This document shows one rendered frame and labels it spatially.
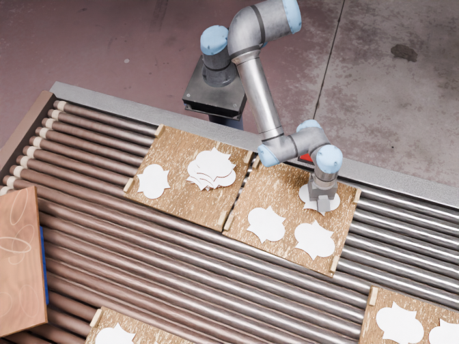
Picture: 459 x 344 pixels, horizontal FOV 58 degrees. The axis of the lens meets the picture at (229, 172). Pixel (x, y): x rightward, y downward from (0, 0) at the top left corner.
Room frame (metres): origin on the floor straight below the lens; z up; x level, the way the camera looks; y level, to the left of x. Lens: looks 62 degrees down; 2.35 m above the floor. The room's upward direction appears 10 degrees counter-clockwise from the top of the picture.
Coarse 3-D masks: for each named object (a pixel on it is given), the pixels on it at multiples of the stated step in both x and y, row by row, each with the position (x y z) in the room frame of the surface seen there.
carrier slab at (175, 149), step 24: (168, 144) 0.93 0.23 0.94; (192, 144) 0.91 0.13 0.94; (216, 144) 0.89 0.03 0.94; (144, 168) 0.83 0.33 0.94; (168, 168) 0.82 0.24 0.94; (240, 168) 0.76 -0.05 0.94; (168, 192) 0.71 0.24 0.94; (192, 192) 0.69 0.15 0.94; (216, 192) 0.67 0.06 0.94; (192, 216) 0.59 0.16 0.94; (216, 216) 0.58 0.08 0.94
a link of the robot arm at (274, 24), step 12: (276, 0) 1.00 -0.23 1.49; (288, 0) 1.00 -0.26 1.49; (264, 12) 0.96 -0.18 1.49; (276, 12) 0.96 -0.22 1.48; (288, 12) 0.96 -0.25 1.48; (300, 12) 0.97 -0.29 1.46; (264, 24) 0.94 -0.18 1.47; (276, 24) 0.94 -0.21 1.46; (288, 24) 0.94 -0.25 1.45; (300, 24) 0.95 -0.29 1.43; (264, 36) 0.92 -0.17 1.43; (276, 36) 0.93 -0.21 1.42
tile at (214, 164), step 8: (200, 152) 0.83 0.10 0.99; (208, 152) 0.82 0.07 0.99; (216, 152) 0.82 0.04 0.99; (200, 160) 0.79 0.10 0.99; (208, 160) 0.79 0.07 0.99; (216, 160) 0.78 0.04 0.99; (224, 160) 0.78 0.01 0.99; (200, 168) 0.76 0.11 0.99; (208, 168) 0.76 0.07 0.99; (216, 168) 0.75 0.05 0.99; (224, 168) 0.74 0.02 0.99; (208, 176) 0.72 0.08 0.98; (216, 176) 0.72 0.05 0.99; (224, 176) 0.71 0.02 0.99
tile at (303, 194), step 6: (306, 186) 0.62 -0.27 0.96; (300, 192) 0.60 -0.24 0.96; (306, 192) 0.60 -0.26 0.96; (300, 198) 0.58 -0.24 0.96; (306, 198) 0.58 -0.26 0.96; (336, 198) 0.56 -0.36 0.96; (306, 204) 0.56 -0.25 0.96; (312, 204) 0.55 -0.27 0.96; (330, 204) 0.54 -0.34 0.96; (336, 204) 0.54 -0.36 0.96
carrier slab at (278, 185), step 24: (264, 168) 0.74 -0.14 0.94; (288, 168) 0.72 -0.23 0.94; (264, 192) 0.64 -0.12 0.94; (288, 192) 0.62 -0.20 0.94; (336, 192) 0.59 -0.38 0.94; (240, 216) 0.56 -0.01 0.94; (288, 216) 0.53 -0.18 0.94; (312, 216) 0.51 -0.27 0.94; (336, 216) 0.50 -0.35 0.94; (240, 240) 0.47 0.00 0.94; (288, 240) 0.44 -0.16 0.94; (336, 240) 0.41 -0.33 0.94; (312, 264) 0.34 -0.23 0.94
